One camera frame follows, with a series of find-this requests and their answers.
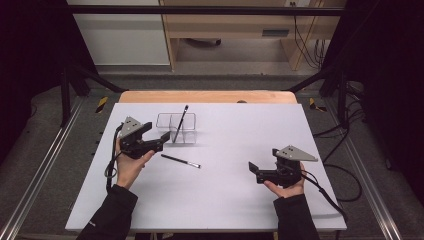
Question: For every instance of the dark desk label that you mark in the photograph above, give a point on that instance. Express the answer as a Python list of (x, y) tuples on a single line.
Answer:
[(275, 33)]

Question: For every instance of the dark curtain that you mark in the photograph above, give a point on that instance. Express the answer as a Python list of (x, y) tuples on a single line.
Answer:
[(390, 83), (30, 66)]

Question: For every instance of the person's left hand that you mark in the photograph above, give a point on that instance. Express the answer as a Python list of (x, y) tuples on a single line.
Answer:
[(128, 170)]

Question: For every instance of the white cabinet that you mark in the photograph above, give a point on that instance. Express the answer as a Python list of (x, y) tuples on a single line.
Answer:
[(123, 40)]

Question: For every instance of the person's right hand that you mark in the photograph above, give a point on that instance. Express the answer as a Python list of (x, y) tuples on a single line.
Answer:
[(290, 192)]

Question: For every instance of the clear acrylic organizer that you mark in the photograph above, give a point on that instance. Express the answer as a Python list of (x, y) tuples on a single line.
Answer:
[(163, 121)]

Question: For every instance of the black metal crossbar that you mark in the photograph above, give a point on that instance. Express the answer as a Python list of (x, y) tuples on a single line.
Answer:
[(200, 10)]

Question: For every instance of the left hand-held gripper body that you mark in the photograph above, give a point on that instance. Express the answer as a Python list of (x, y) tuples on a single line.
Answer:
[(131, 145)]

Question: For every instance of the wooden table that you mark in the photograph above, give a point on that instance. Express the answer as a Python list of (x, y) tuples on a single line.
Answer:
[(200, 96)]

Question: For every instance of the black makeup brush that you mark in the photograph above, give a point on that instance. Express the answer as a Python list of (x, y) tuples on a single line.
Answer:
[(176, 159), (181, 121)]

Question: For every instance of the aluminium floor rail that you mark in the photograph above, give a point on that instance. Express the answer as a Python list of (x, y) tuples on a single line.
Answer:
[(36, 173), (370, 186)]

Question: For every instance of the beige wooden desk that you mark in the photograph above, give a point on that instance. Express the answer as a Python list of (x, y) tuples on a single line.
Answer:
[(233, 25)]

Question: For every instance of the black metal stand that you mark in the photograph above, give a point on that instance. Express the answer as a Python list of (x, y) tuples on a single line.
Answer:
[(65, 100), (342, 100)]

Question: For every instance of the yellow black floor tape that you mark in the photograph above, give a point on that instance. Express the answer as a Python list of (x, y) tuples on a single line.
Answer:
[(315, 104), (101, 104)]

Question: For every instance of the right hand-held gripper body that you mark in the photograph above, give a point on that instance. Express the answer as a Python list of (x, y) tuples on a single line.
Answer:
[(288, 171)]

